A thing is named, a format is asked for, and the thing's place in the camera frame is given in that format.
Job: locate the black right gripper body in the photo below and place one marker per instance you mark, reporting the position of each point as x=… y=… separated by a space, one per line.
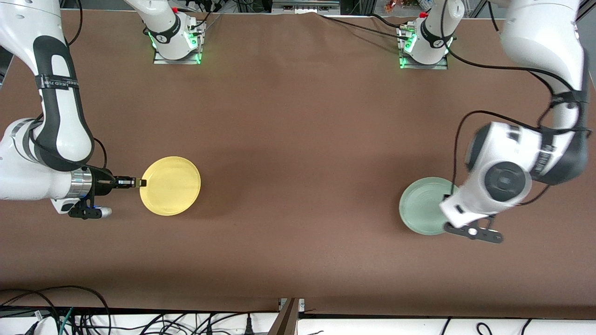
x=101 y=181

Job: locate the yellow round plate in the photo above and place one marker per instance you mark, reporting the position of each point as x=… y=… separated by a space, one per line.
x=170 y=186

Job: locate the light green round plate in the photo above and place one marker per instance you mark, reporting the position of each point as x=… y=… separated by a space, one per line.
x=421 y=204

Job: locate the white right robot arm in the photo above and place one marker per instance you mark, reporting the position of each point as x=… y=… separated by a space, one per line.
x=60 y=116

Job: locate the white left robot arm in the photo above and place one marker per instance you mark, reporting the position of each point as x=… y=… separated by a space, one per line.
x=540 y=37

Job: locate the black power plug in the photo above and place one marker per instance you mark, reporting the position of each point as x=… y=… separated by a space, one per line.
x=249 y=325

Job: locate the aluminium profile strut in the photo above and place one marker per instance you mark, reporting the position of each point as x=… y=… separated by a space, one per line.
x=286 y=321

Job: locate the grey metal box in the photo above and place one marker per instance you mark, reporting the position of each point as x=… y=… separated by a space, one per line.
x=302 y=5

